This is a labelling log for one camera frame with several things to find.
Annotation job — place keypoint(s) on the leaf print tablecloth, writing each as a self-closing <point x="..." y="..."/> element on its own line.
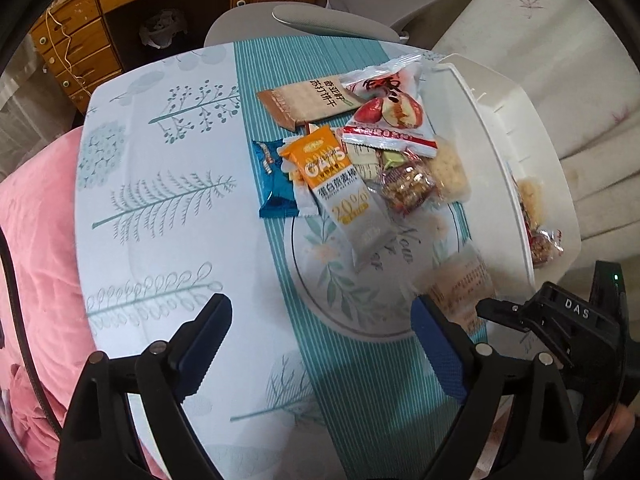
<point x="165" y="260"/>

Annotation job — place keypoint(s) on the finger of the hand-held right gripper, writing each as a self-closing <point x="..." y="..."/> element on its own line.
<point x="500" y="310"/>

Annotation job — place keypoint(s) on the white plastic storage box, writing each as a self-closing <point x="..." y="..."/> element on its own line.
<point x="492" y="160"/>

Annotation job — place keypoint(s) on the clear red nut snack packet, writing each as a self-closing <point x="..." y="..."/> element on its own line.
<point x="545" y="247"/>
<point x="407" y="187"/>

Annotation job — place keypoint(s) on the red apple print snack packet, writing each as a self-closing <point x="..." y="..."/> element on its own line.
<point x="385" y="110"/>

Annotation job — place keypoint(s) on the small blue snack packet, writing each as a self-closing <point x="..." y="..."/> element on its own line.
<point x="272" y="180"/>

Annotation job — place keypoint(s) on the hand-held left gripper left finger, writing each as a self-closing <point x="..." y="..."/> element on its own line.
<point x="200" y="355"/>

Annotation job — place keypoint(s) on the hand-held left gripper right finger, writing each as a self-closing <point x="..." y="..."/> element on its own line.
<point x="445" y="355"/>

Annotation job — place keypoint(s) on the small green snack packet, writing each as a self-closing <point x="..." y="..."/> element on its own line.
<point x="394" y="160"/>

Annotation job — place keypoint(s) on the wooden desk with drawers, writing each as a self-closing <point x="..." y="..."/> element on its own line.
<point x="125" y="0"/>

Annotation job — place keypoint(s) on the clear biscuit packet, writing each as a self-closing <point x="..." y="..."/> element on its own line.
<point x="460" y="285"/>

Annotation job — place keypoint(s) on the white floral curtain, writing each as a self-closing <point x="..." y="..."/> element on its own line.
<point x="575" y="85"/>

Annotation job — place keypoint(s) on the orange white oat bar packet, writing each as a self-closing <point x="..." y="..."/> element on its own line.
<point x="340" y="195"/>

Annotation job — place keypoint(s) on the pink quilt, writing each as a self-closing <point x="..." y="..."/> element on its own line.
<point x="40" y="240"/>

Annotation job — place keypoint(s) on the brown beige cracker packet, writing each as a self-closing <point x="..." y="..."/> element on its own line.
<point x="305" y="105"/>

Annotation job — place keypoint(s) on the person's right hand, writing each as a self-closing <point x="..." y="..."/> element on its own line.
<point x="615" y="422"/>

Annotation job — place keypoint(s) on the dark plastic bag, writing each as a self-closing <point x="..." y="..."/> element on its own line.
<point x="162" y="27"/>

